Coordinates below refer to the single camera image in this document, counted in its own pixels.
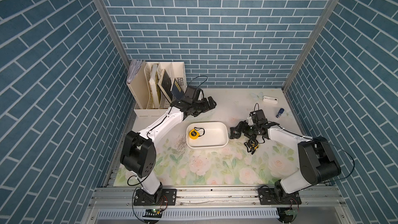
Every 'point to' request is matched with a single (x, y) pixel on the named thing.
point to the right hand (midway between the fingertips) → (239, 131)
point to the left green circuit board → (153, 212)
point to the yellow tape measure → (194, 134)
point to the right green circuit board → (292, 212)
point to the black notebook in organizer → (164, 84)
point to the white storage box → (207, 135)
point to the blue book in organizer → (176, 90)
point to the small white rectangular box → (270, 100)
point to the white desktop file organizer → (154, 86)
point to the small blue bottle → (281, 111)
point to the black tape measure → (251, 145)
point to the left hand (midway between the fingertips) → (215, 106)
